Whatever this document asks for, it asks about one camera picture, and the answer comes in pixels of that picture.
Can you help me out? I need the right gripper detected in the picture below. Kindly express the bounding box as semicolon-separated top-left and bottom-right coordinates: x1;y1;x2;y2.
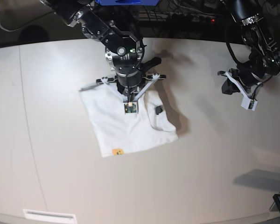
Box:
115;66;144;96

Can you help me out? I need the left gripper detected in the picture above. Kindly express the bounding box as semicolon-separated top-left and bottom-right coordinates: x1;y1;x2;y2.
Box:
221;66;264;95

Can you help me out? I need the white printed T-shirt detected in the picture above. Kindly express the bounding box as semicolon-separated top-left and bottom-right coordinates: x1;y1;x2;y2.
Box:
80;85;178;157

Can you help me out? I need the blue robot base block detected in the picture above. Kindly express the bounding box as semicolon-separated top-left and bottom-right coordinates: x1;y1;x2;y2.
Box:
96;0;159;6

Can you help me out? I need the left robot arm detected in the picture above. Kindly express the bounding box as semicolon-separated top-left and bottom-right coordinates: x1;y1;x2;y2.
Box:
218;0;280;99

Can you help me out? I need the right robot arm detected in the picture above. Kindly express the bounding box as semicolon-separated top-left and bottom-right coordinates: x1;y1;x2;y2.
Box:
42;0;145;100

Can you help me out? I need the power strip with red light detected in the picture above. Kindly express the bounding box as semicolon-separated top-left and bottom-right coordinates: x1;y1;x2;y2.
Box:
133;11;217;24

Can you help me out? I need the white paper label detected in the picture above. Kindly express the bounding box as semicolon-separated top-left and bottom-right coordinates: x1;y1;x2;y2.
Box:
23;209;77;224

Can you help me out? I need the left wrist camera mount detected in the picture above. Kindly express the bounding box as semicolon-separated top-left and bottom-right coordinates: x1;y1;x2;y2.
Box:
217;71;258;111

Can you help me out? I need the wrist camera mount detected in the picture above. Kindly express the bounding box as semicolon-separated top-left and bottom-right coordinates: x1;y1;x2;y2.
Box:
94;73;167;114
217;71;258;111

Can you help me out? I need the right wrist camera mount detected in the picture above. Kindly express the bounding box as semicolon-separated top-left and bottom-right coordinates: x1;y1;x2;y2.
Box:
94;73;167;114

